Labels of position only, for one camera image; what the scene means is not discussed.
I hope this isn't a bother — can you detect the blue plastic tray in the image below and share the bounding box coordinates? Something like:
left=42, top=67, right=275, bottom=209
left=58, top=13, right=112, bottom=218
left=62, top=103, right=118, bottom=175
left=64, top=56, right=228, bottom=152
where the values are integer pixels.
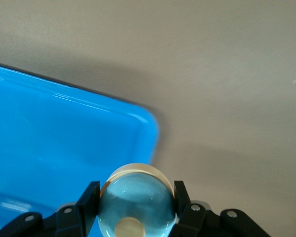
left=0, top=60, right=160, bottom=237

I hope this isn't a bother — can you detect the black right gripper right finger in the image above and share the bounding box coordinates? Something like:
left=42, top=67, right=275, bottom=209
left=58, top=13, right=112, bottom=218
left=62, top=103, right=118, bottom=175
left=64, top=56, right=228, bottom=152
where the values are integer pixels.
left=172, top=180, right=213, bottom=237

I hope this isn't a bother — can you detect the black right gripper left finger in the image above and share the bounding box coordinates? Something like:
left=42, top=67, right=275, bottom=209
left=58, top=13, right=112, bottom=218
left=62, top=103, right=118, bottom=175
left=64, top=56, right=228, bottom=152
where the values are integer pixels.
left=43, top=181, right=101, bottom=237

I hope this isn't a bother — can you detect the light blue desk bell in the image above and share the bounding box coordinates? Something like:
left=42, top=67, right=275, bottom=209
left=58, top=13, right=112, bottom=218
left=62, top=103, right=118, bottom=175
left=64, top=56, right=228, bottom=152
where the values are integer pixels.
left=98, top=162, right=177, bottom=237

